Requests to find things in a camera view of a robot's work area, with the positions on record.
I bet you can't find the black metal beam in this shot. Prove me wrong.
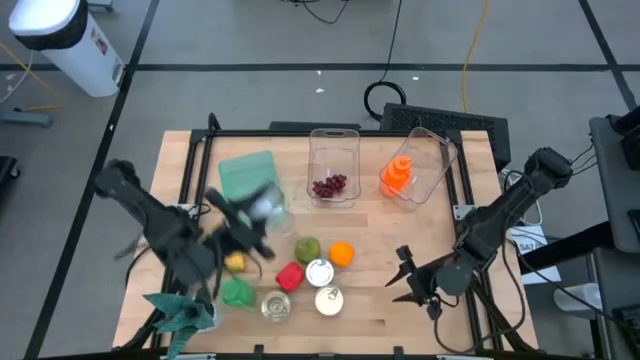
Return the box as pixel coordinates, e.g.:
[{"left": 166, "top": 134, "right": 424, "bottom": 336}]
[{"left": 517, "top": 221, "right": 616, "bottom": 275}]

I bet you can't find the black equipment piece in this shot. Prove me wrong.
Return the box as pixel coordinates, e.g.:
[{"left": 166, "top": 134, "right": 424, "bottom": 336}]
[{"left": 0, "top": 155, "right": 21, "bottom": 182}]

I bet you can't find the teal plastic tray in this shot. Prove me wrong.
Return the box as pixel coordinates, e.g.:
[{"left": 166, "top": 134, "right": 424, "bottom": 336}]
[{"left": 217, "top": 150, "right": 284, "bottom": 205}]

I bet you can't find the dark gray desk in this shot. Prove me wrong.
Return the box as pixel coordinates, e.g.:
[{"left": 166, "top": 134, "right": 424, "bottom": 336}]
[{"left": 588, "top": 113, "right": 640, "bottom": 256}]

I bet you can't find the salmon can blue label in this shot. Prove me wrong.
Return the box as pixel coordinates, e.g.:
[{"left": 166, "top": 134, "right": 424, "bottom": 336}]
[
  {"left": 260, "top": 289, "right": 292, "bottom": 323},
  {"left": 314, "top": 284, "right": 345, "bottom": 317}
]

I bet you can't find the red grapes bunch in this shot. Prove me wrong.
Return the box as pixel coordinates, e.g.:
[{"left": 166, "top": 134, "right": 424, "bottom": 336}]
[{"left": 311, "top": 173, "right": 348, "bottom": 200}]

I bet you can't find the gray stand base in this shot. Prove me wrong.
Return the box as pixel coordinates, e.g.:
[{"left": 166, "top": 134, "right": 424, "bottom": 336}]
[{"left": 0, "top": 109, "right": 54, "bottom": 129}]

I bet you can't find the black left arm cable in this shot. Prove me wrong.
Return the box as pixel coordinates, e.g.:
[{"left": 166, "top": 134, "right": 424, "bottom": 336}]
[{"left": 123, "top": 243, "right": 156, "bottom": 290}]

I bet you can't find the yellow cable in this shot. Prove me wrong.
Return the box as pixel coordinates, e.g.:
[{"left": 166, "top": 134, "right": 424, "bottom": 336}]
[
  {"left": 460, "top": 0, "right": 492, "bottom": 114},
  {"left": 0, "top": 42, "right": 64, "bottom": 112}
]

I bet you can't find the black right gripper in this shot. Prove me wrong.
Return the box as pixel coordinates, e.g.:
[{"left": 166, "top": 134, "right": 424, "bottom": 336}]
[{"left": 384, "top": 244, "right": 444, "bottom": 321}]

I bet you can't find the yellow toy vegetable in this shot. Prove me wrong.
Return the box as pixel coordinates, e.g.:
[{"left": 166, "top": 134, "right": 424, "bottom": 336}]
[{"left": 223, "top": 251, "right": 247, "bottom": 274}]

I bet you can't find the teal cloth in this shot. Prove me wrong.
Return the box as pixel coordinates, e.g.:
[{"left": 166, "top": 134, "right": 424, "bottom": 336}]
[{"left": 143, "top": 284, "right": 225, "bottom": 360}]

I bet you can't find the black aluminium rig frame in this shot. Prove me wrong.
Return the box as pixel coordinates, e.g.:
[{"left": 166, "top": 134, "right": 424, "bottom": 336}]
[{"left": 119, "top": 112, "right": 539, "bottom": 360}]

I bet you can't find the green squeeze bottle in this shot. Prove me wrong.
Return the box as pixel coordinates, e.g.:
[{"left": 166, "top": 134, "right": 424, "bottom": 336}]
[{"left": 219, "top": 277, "right": 258, "bottom": 310}]

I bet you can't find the orange fruit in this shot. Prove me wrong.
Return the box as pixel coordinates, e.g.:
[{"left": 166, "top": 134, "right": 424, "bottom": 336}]
[{"left": 328, "top": 241, "right": 356, "bottom": 268}]

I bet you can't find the translucent plastic cup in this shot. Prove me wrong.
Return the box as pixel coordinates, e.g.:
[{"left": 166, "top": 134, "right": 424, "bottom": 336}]
[{"left": 552, "top": 282, "right": 604, "bottom": 321}]

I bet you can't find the white paper sign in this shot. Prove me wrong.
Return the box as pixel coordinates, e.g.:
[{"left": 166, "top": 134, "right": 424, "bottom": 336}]
[{"left": 508, "top": 225, "right": 562, "bottom": 286}]

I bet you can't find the black coiled cable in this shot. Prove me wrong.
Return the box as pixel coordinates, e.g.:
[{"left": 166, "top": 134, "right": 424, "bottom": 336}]
[{"left": 363, "top": 0, "right": 407, "bottom": 122}]

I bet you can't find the gray cabinet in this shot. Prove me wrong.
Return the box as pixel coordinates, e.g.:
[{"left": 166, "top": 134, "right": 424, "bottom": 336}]
[{"left": 589, "top": 247, "right": 640, "bottom": 360}]

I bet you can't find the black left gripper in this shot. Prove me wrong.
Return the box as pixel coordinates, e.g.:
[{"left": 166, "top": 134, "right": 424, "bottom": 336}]
[{"left": 204, "top": 187, "right": 277, "bottom": 262}]

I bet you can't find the green pear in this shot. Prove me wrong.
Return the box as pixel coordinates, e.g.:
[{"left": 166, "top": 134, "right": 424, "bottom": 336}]
[{"left": 294, "top": 236, "right": 322, "bottom": 265}]

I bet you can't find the white trash bin black bag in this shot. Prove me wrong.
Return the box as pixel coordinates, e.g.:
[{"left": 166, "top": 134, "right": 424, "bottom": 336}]
[{"left": 8, "top": 0, "right": 125, "bottom": 99}]

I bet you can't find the red bell pepper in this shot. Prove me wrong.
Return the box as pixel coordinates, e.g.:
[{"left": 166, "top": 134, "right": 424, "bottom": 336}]
[{"left": 275, "top": 261, "right": 306, "bottom": 294}]

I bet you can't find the orange squeeze bottle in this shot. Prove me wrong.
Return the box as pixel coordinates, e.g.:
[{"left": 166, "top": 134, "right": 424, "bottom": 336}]
[{"left": 380, "top": 154, "right": 414, "bottom": 198}]

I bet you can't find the black desk device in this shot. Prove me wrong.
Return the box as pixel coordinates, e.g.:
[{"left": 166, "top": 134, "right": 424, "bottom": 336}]
[{"left": 613, "top": 103, "right": 640, "bottom": 171}]

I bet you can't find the clear plastic bin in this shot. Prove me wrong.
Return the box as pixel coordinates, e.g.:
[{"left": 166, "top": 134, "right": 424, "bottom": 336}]
[
  {"left": 378, "top": 125, "right": 459, "bottom": 212},
  {"left": 305, "top": 127, "right": 362, "bottom": 209}
]

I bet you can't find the metal food can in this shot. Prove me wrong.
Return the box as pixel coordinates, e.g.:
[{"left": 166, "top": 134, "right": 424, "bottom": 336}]
[{"left": 305, "top": 258, "right": 335, "bottom": 288}]

